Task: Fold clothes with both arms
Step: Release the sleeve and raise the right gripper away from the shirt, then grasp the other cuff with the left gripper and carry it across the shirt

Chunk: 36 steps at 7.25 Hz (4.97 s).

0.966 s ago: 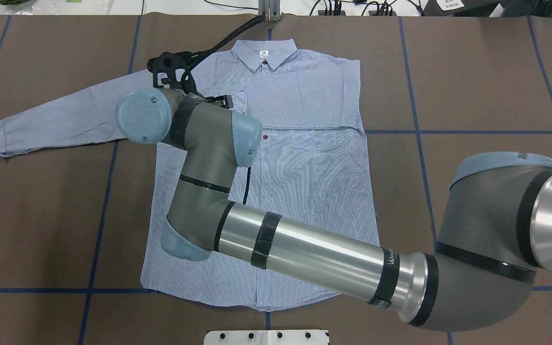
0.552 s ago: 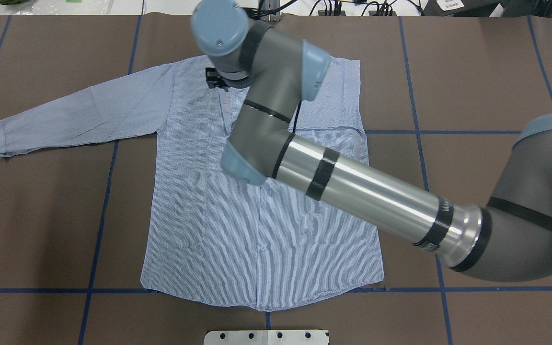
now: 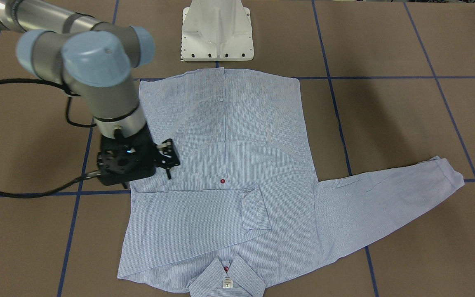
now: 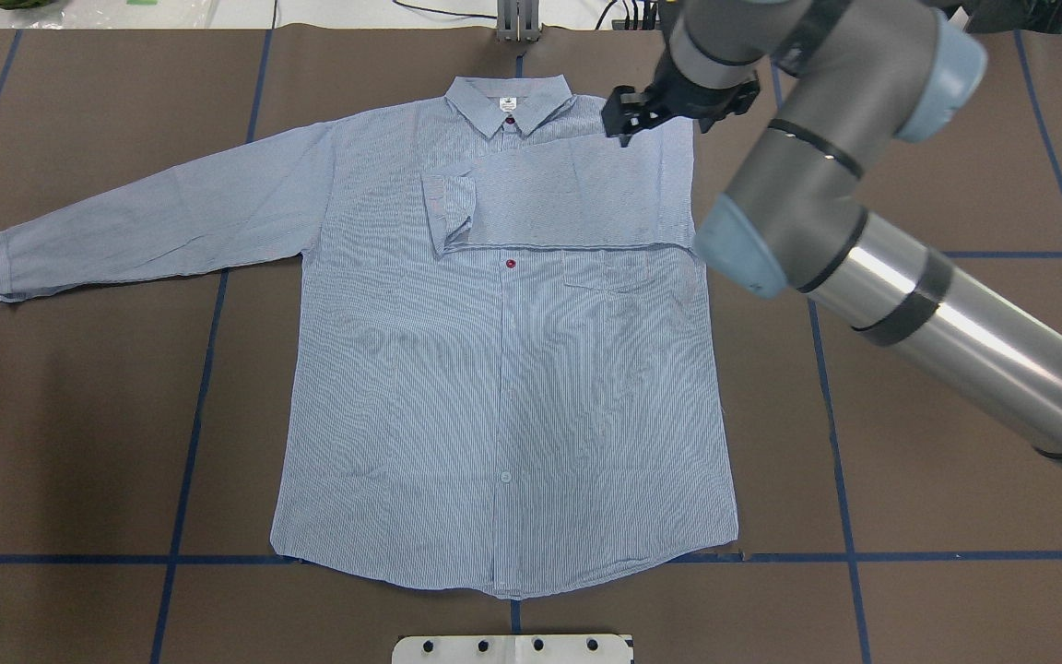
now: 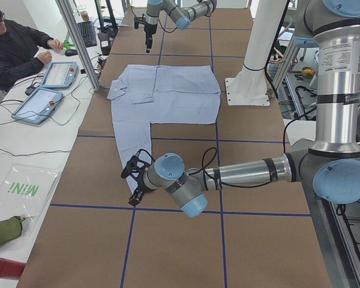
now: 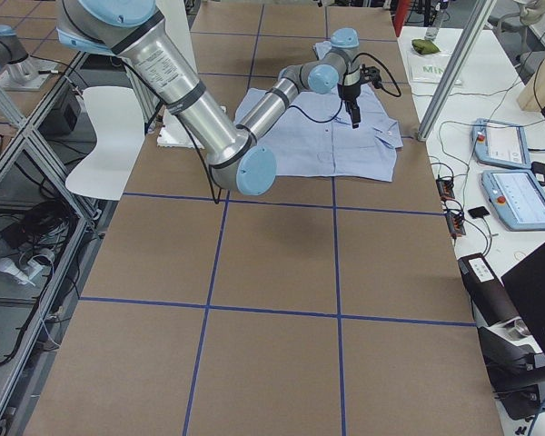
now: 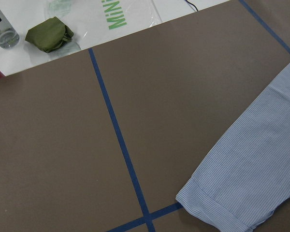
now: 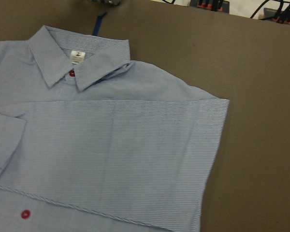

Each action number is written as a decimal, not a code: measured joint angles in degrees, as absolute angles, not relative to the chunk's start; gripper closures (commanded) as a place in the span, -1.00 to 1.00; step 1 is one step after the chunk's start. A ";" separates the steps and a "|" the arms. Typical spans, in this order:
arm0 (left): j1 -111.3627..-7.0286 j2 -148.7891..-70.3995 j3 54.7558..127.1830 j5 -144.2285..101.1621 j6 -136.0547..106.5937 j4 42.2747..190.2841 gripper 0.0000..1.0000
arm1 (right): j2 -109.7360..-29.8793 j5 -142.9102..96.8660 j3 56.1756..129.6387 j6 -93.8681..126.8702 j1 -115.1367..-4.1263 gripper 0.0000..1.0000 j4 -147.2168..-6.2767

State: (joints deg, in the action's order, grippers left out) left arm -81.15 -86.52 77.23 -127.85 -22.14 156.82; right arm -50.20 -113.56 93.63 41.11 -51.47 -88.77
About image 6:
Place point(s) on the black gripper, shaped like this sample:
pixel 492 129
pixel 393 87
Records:
pixel 348 92

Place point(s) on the light blue striped shirt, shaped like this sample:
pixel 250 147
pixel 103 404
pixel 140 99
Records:
pixel 303 121

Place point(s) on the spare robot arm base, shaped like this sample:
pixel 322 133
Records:
pixel 19 71

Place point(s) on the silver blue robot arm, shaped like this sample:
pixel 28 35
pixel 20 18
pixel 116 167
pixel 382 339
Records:
pixel 135 31

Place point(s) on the clear plastic MINI bag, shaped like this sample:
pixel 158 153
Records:
pixel 427 68

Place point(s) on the green fabric pouch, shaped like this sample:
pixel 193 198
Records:
pixel 424 47

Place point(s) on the orange circuit board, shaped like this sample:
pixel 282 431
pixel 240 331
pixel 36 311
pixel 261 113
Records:
pixel 455 223
pixel 445 187

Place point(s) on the upper blue teach pendant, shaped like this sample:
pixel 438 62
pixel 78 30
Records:
pixel 500 144

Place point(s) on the blue teach pendant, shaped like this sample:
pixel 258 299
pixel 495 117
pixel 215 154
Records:
pixel 516 197
pixel 500 144

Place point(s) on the lower blue teach pendant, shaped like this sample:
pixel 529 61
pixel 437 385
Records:
pixel 516 197

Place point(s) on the black monitor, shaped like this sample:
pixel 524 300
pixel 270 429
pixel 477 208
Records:
pixel 525 285

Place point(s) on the black label printer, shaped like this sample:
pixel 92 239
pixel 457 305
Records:
pixel 511 367

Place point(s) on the white power strip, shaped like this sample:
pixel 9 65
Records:
pixel 25 275

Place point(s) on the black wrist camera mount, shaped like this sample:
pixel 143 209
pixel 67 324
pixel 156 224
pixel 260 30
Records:
pixel 371 75

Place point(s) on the aluminium frame post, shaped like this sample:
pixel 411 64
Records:
pixel 459 56

